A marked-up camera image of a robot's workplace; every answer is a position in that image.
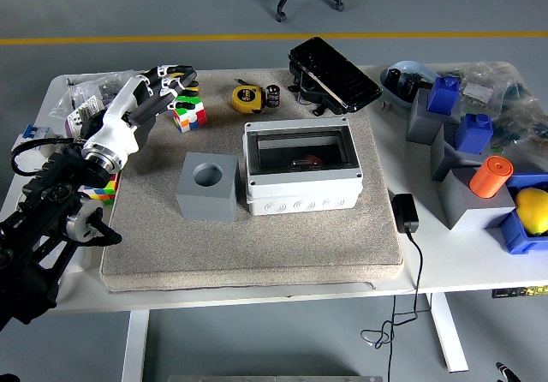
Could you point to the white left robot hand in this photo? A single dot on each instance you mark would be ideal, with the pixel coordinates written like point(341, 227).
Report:
point(115, 129)

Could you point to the table control panel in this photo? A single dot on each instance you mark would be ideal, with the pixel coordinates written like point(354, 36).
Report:
point(518, 292)

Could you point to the black tool case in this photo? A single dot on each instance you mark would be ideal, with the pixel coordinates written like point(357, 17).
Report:
point(334, 73)

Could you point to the clear bag of parts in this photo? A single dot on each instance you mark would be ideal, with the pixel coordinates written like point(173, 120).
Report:
point(98, 83)
point(484, 82)
point(526, 121)

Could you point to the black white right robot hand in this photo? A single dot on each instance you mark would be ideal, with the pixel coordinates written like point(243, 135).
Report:
point(507, 373)

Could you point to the black power adapter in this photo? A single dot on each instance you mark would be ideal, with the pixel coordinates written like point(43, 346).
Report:
point(404, 213)

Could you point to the white table leg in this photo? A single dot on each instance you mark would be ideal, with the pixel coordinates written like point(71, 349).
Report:
point(136, 347)
point(449, 335)

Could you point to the grey holder block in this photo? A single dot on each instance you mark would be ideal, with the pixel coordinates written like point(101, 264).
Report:
point(462, 210)
point(421, 125)
point(441, 159)

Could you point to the orange cylinder battery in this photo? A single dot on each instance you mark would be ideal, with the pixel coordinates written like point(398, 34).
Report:
point(312, 159)
point(490, 180)

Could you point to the white junction box with lid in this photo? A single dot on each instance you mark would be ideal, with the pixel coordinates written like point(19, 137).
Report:
point(299, 193)

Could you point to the yellow lemon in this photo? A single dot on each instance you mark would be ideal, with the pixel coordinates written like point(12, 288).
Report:
point(533, 210)

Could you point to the blue plastic bin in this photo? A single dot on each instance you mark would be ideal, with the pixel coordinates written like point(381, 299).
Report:
point(514, 236)

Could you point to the black relay block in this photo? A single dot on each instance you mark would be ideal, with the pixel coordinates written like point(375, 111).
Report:
point(394, 80)
point(410, 87)

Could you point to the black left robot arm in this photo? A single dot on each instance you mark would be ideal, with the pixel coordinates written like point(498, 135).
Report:
point(43, 228)

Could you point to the blue bottle-shaped block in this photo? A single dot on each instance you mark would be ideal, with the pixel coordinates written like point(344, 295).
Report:
point(443, 97)
point(473, 135)

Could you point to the light blue bowl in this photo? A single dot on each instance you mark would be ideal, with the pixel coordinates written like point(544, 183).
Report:
point(411, 67)

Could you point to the grey block with round hole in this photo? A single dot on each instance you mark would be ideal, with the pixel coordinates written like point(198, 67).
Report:
point(205, 206)

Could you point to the grey-brown mat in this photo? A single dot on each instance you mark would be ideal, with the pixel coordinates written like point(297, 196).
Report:
point(257, 249)

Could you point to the colourful puzzle cube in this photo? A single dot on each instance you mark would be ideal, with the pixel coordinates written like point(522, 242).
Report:
point(190, 116)
point(100, 193)

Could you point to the white purple breaker module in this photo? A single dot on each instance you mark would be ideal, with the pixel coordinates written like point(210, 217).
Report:
point(79, 114)

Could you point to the white blue circuit breaker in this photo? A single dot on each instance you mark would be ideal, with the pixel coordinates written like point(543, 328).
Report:
point(32, 135)

